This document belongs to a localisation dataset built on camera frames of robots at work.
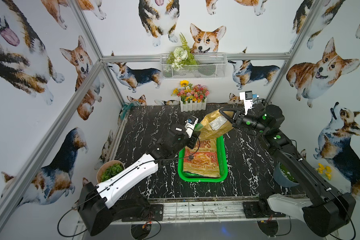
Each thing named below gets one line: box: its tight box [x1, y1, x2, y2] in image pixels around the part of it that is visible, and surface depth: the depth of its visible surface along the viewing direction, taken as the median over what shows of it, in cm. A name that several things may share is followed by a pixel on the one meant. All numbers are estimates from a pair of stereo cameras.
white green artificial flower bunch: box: [166, 32, 198, 71], surface depth 82 cm
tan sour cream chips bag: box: [198, 109, 234, 140], surface depth 72 cm
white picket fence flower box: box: [171, 80, 210, 112], surface depth 112 cm
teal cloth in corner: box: [120, 102, 135, 120], surface depth 123 cm
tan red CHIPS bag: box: [183, 138, 220, 178], surface depth 87 cm
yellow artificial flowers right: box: [315, 163, 332, 181], surface depth 73 cm
